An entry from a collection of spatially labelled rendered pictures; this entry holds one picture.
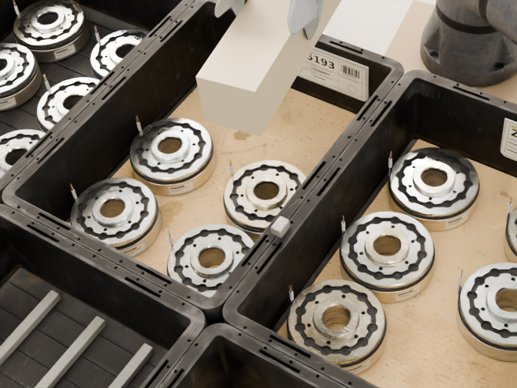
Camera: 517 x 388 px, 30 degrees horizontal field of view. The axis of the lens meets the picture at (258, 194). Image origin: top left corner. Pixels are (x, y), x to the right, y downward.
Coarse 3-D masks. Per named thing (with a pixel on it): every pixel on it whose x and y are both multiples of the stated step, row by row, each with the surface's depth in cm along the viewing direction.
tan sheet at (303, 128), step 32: (192, 96) 128; (288, 96) 126; (224, 128) 123; (288, 128) 122; (320, 128) 122; (128, 160) 121; (224, 160) 120; (256, 160) 119; (288, 160) 119; (192, 192) 117; (192, 224) 114; (160, 256) 111
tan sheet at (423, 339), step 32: (384, 192) 114; (480, 192) 113; (512, 192) 112; (480, 224) 110; (448, 256) 108; (480, 256) 107; (448, 288) 105; (416, 320) 103; (448, 320) 102; (384, 352) 101; (416, 352) 100; (448, 352) 100; (384, 384) 98; (416, 384) 98; (448, 384) 98; (480, 384) 97; (512, 384) 97
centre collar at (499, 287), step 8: (496, 288) 100; (504, 288) 100; (512, 288) 100; (488, 296) 99; (488, 304) 99; (496, 304) 99; (496, 312) 98; (504, 312) 98; (512, 312) 98; (504, 320) 98; (512, 320) 98
